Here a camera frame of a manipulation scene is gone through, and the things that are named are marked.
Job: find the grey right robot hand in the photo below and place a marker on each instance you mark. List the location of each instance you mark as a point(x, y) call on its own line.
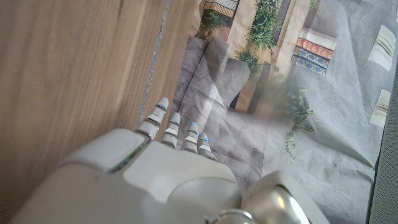
point(155, 186)

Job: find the printed fabric backdrop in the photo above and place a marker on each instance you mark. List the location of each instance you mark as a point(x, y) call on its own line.
point(311, 140)

